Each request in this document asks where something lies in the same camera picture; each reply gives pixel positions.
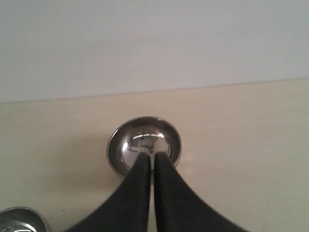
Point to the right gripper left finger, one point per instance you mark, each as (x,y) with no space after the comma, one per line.
(127,209)

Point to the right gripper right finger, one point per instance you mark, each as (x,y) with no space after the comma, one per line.
(178,208)

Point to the patterned steel bowl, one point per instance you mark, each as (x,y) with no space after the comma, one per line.
(144,134)

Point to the plain steel bowl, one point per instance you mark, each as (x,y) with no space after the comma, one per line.
(23,219)

